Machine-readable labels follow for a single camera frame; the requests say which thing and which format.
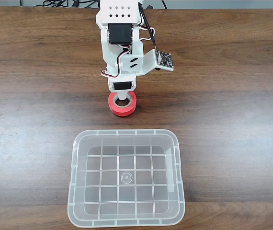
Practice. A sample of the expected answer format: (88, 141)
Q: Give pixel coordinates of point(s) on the clear plastic storage box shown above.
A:
(127, 177)

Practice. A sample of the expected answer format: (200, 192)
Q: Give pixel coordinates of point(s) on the camera board on white bracket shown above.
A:
(165, 60)

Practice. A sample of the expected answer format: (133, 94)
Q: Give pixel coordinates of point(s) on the red tape roll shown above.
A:
(122, 112)

